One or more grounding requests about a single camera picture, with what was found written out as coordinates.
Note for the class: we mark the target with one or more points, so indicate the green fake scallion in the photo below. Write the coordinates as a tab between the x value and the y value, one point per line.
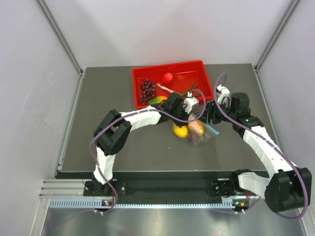
193	86

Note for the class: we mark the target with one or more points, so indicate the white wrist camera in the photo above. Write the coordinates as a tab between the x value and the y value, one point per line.
190	102
222	92

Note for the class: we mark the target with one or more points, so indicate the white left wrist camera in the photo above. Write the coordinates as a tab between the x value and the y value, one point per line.
190	102

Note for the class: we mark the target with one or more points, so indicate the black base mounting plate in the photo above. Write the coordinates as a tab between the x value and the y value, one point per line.
147	189

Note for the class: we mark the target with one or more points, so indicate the clear zip top bag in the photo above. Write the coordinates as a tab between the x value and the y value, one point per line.
210	132

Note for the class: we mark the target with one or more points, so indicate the red plastic tray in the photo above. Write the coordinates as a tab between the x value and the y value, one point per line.
184	74

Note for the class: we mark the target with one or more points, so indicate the grey slotted cable duct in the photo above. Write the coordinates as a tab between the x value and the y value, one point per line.
105	204

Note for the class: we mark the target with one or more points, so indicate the red fake strawberry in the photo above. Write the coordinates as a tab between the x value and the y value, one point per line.
167	78

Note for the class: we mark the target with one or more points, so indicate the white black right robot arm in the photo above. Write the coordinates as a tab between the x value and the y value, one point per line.
287	186

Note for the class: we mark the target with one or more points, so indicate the left aluminium frame post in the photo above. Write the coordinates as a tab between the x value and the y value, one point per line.
59	35

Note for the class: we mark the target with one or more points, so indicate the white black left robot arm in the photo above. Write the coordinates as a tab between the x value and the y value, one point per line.
111	135

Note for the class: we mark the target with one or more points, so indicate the right aluminium frame post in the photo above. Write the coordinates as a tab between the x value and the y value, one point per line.
277	33

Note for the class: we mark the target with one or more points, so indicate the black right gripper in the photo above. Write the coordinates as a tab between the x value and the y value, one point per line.
210	113

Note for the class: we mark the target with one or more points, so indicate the aluminium frame post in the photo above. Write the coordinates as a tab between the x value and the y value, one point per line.
277	33
59	35

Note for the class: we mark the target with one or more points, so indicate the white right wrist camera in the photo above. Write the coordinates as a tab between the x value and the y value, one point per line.
222	92

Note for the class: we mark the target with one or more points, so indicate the yellow green fake mango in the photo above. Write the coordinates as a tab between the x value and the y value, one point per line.
157	100

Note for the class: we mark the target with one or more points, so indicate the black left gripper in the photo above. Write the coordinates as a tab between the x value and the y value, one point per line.
185	116

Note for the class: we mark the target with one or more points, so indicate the yellow fake lemon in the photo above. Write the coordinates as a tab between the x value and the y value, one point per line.
180	132

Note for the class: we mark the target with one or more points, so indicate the dark red fake grapes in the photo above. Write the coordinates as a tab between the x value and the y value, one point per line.
148	91

